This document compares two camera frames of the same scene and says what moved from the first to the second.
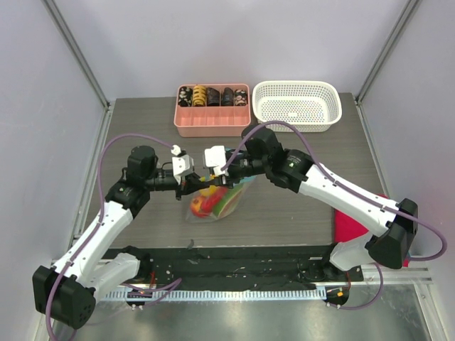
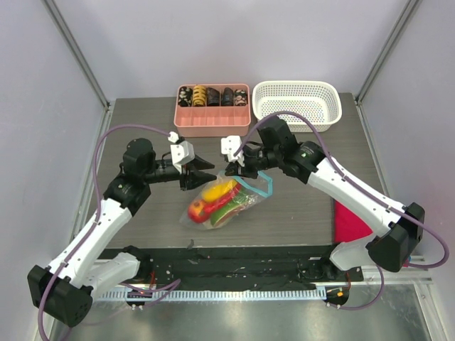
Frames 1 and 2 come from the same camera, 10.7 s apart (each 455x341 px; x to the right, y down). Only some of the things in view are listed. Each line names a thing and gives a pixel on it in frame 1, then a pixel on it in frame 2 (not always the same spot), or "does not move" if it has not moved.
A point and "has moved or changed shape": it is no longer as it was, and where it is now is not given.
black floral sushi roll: x=185 y=98 does not move
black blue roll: x=227 y=97 does not move
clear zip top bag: x=213 y=203 has moved or changed shape
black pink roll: x=240 y=97 does not move
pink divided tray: x=212 y=110 does not move
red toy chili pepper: x=210 y=200 -> x=211 y=205
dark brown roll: x=212 y=97 does not move
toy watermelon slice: x=229 y=202 -> x=224 y=214
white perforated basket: x=310 y=106 does not move
